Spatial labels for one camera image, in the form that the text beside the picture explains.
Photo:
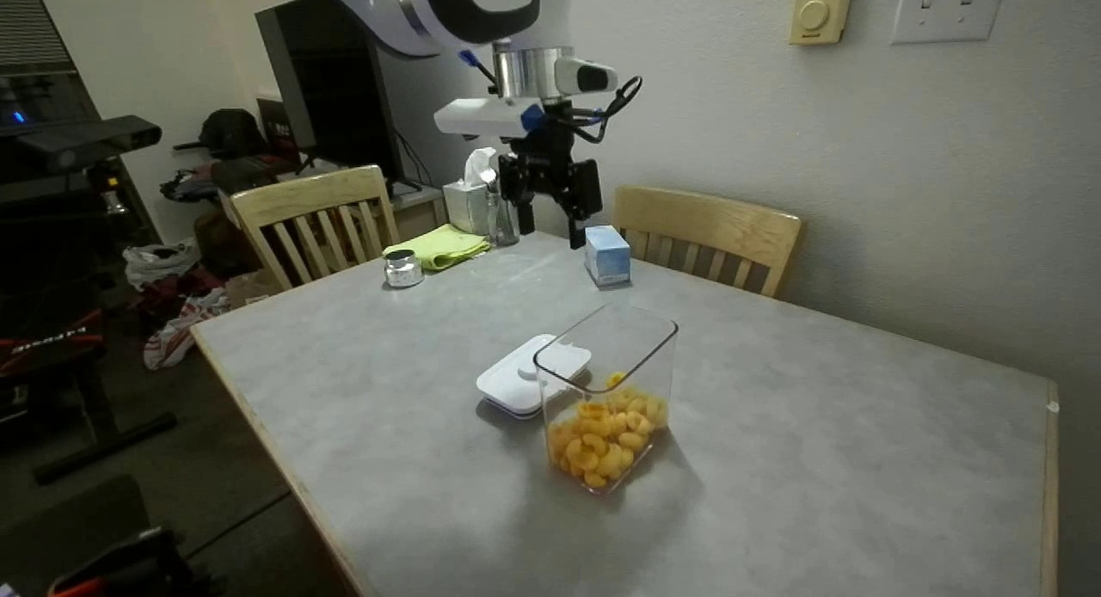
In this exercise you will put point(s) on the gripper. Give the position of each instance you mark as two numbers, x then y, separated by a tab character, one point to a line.
549	163

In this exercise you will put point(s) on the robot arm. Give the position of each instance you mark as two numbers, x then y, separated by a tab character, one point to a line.
387	12

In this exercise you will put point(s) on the white container lid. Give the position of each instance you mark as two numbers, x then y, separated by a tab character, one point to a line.
512	382

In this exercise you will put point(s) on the clear glass bottle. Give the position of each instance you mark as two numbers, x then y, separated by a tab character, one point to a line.
503	227

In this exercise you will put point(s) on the small blue box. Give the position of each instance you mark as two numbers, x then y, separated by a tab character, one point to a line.
607	255

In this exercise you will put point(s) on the tissue box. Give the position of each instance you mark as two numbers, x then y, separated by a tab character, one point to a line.
464	203

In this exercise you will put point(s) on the yellow-green cloth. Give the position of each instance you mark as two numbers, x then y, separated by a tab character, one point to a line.
443	246

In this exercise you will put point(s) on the wooden chair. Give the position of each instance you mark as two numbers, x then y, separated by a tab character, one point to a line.
301	200
705	223

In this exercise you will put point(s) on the clear plastic container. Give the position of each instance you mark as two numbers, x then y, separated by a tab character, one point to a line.
632	339

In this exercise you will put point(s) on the small silver jar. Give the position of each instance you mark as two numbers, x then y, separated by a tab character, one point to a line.
402	268

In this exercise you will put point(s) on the heap of yellow pasta shells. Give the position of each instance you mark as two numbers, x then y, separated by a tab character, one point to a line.
606	438

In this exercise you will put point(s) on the television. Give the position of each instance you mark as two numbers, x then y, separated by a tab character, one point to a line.
335	89

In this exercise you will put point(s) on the beige thermostat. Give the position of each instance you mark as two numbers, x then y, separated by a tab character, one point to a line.
819	10

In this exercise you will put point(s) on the black backpack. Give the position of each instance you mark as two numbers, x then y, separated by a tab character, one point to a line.
230	132

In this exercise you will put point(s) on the pile of clothes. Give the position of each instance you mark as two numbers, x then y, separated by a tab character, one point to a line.
172	322

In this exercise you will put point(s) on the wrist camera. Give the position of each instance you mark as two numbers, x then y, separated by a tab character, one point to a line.
482	116

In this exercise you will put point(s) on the white wall switch plate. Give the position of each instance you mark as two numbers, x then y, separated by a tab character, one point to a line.
946	12

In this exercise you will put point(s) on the camera on mount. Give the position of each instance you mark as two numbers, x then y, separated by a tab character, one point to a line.
95	141

